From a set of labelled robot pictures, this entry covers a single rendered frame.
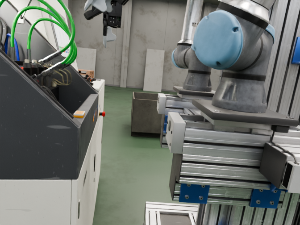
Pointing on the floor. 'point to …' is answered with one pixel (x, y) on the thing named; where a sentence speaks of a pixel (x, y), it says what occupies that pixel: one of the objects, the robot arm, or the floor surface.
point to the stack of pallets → (87, 72)
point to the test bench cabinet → (39, 202)
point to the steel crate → (145, 115)
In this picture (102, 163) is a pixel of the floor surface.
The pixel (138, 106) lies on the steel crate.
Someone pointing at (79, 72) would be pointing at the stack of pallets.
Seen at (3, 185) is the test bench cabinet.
